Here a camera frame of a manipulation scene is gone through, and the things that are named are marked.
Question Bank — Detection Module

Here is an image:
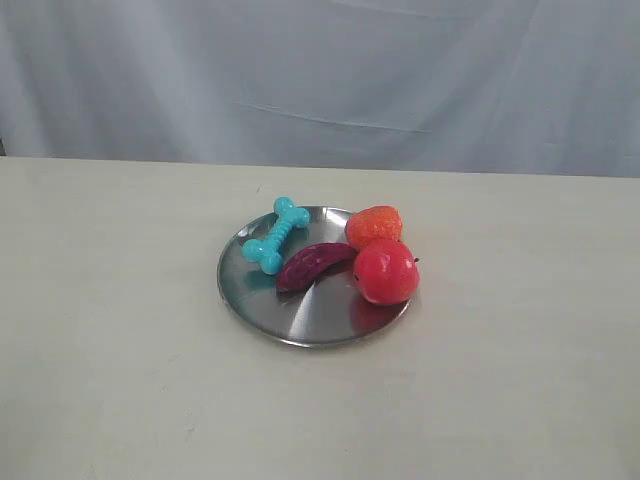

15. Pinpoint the orange red toy strawberry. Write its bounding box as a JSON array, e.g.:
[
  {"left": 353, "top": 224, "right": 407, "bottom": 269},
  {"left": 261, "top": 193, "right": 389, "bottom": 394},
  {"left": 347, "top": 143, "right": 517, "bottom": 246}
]
[{"left": 345, "top": 206, "right": 403, "bottom": 251}]

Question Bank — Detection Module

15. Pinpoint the teal toy bone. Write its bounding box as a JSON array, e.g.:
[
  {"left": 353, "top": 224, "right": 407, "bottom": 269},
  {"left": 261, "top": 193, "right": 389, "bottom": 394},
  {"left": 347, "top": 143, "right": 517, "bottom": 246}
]
[{"left": 242, "top": 196, "right": 311, "bottom": 275}]

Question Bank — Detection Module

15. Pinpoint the red toy apple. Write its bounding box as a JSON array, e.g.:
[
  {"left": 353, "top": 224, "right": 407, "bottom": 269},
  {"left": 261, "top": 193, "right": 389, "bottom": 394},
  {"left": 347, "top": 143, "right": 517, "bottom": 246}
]
[{"left": 353, "top": 239, "right": 420, "bottom": 306}]

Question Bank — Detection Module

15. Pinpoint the white backdrop cloth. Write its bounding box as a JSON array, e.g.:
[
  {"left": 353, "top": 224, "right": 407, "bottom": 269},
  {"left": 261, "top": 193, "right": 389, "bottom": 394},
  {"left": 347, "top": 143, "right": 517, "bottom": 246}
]
[{"left": 1, "top": 1, "right": 639, "bottom": 177}]

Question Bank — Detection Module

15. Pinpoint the round stainless steel plate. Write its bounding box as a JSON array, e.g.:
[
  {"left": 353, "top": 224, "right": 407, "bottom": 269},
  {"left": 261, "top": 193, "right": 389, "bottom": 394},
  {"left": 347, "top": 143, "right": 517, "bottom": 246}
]
[{"left": 217, "top": 213, "right": 411, "bottom": 348}]

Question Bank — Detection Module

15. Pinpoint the purple toy sweet potato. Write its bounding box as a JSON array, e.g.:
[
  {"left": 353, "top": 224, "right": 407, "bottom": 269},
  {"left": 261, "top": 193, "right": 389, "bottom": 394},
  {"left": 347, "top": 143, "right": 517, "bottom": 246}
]
[{"left": 276, "top": 243, "right": 358, "bottom": 293}]

